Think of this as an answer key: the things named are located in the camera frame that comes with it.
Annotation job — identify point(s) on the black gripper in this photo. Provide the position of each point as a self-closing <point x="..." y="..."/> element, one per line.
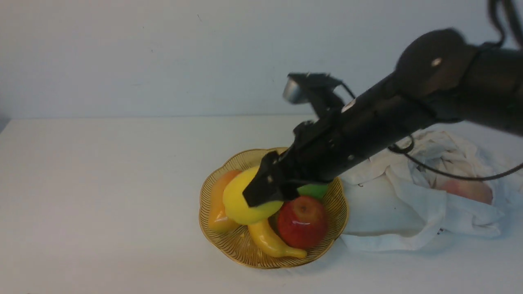
<point x="320" y="151"/>

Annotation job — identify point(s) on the yellow lemon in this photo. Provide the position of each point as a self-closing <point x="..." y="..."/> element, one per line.
<point x="235" y="205"/>

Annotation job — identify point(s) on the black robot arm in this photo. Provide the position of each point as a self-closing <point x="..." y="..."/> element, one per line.
<point x="439" y="78"/>

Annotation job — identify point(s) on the green fruit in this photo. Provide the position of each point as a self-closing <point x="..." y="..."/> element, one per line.
<point x="315" y="191"/>

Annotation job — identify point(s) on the white cloth bag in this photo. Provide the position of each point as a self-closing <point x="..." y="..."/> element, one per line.
<point x="396" y="204"/>

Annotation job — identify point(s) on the yellow banana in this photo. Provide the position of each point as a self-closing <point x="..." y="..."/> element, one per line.
<point x="270" y="243"/>

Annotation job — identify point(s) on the red apple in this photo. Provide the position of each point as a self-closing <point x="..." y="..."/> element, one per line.
<point x="302" y="223"/>

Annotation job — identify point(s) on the orange yellow mango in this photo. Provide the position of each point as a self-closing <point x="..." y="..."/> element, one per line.
<point x="218" y="221"/>

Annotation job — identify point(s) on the pink peach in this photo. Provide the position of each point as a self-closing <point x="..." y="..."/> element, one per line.
<point x="476" y="191"/>

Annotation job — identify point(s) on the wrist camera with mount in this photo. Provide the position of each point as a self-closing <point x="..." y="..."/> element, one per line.
<point x="316" y="89"/>

